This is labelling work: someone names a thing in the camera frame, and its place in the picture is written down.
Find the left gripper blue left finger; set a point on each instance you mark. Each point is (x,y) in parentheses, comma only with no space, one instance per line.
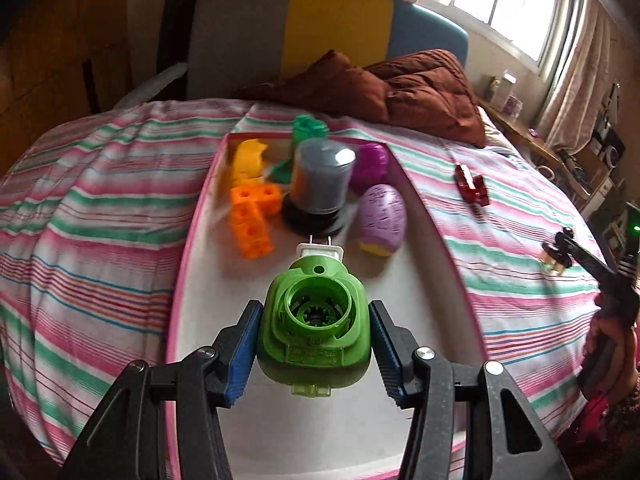
(238,351)

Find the yellow orange plastic comb piece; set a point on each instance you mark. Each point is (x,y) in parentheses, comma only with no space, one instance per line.
(247,167)

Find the clear jar with black lid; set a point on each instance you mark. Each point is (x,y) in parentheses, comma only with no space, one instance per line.
(315,204)

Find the red puzzle piece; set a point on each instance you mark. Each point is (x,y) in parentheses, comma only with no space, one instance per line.
(471,187)

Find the brown pumpkin figure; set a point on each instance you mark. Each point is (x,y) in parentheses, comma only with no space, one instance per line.
(554,259)

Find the grey yellow blue headboard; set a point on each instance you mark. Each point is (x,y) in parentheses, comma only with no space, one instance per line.
(237,43)

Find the green white plug-in device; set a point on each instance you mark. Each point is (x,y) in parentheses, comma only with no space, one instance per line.
(315,331)

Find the striped pink green bedsheet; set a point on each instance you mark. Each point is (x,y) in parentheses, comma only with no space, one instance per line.
(94,218)

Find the rust brown quilted blanket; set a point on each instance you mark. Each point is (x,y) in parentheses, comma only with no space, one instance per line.
(426,91)

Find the orange cube block cluster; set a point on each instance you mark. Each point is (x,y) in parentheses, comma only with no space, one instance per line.
(251,207)

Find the white box on shelf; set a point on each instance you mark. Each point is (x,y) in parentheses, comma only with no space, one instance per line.
(503,91)

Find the beige curtain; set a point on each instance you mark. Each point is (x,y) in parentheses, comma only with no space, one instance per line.
(567,119)

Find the lilac egg-shaped case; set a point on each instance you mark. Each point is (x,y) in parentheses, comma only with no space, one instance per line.
(381,220)

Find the person's right hand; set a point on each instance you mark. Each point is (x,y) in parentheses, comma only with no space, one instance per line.
(609,364)

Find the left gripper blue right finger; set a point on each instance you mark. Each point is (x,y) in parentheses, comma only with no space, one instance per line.
(393,348)

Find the magenta perforated stand piece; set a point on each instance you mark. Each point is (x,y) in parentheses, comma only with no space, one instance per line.
(370,167)

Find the wooden side shelf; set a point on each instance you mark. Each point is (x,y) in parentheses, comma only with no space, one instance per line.
(583,177)

